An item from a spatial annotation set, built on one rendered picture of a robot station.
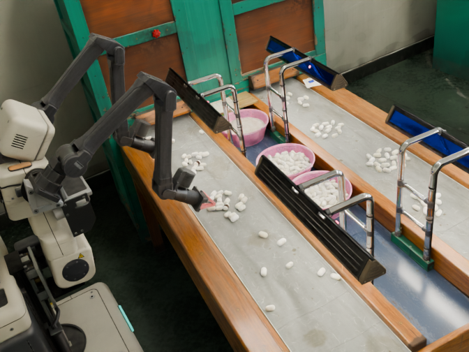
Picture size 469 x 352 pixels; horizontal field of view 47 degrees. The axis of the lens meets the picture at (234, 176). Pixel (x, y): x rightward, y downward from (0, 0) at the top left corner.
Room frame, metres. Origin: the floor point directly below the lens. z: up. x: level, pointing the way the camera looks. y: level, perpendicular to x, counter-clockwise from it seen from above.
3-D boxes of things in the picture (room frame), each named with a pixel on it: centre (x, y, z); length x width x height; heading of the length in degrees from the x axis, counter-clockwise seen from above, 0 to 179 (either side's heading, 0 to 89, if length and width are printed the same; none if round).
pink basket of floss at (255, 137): (2.43, -0.09, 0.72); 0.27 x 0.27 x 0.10
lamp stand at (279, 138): (2.33, -0.34, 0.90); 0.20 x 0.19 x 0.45; 20
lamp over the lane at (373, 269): (1.26, -0.21, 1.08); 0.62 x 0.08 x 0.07; 20
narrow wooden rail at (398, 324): (1.80, -0.14, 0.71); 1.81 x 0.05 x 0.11; 20
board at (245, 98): (2.63, -0.02, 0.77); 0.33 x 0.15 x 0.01; 110
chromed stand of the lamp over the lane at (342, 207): (1.28, -0.29, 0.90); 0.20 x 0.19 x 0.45; 20
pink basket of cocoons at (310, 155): (2.01, -0.24, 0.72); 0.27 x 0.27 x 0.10
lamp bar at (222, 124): (2.17, 0.11, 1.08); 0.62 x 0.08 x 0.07; 20
